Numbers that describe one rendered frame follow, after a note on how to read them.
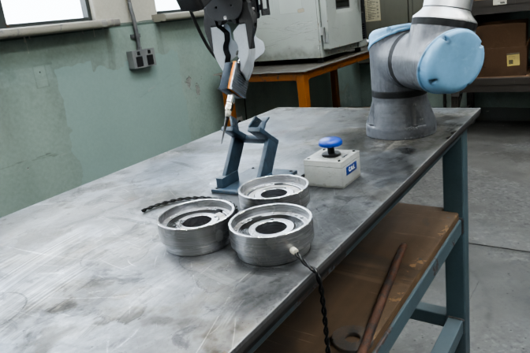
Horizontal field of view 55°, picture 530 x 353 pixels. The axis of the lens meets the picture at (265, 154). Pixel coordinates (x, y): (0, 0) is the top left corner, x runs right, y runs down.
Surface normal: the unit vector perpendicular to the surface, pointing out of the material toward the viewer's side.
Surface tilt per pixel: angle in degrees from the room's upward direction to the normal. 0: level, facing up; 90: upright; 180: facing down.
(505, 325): 0
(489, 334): 0
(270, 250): 90
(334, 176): 90
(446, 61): 97
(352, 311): 0
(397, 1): 90
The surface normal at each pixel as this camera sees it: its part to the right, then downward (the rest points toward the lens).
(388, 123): -0.56, -0.02
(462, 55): 0.27, 0.35
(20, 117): 0.83, 0.05
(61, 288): -0.11, -0.96
